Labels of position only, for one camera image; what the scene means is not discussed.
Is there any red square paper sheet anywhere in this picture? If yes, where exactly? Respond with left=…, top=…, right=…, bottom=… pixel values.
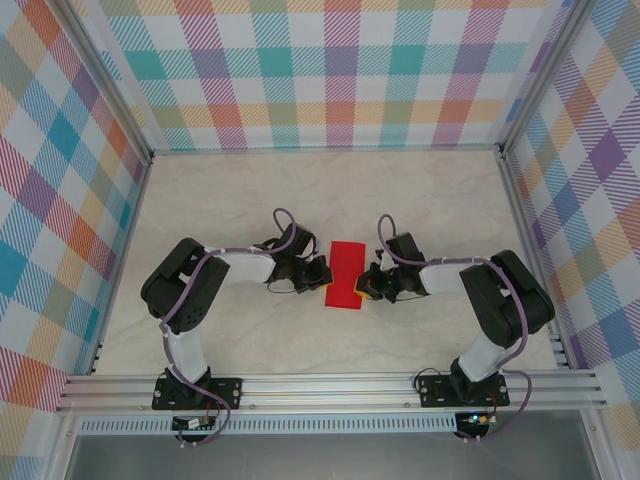
left=323, top=240, right=368, bottom=311

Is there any grey metal panel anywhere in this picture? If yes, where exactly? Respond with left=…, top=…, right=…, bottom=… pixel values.
left=64, top=433, right=601, bottom=480

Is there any small black circuit board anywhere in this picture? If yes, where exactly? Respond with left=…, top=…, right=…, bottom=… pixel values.
left=172, top=416, right=217, bottom=432

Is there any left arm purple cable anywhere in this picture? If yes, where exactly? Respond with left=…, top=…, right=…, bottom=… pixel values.
left=158, top=208, right=297, bottom=448

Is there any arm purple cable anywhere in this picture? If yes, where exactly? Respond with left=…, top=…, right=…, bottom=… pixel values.
left=158, top=208, right=297, bottom=448
left=377, top=214, right=532, bottom=444

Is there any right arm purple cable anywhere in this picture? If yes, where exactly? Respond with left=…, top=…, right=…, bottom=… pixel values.
left=377, top=214, right=532, bottom=444

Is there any aluminium back rail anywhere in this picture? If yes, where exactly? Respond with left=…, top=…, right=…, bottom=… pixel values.
left=149, top=144, right=504, bottom=154

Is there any aluminium mounting rail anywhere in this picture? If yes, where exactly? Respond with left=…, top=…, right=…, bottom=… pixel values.
left=55, top=374, right=609, bottom=414

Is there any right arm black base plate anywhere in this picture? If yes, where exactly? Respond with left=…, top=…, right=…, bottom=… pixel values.
left=417, top=374, right=510, bottom=409

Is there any aluminium side rail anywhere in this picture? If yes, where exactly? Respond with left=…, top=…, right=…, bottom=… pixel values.
left=88, top=154, right=154, bottom=376
left=499, top=152, right=571, bottom=371

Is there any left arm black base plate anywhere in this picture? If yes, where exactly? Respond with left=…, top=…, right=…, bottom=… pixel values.
left=152, top=377, right=244, bottom=411

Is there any slotted grey cable duct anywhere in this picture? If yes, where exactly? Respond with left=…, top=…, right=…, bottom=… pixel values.
left=77, top=418, right=459, bottom=435

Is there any aluminium frame post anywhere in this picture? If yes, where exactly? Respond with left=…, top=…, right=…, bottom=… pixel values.
left=49, top=0, right=155, bottom=166
left=499, top=0, right=592, bottom=156

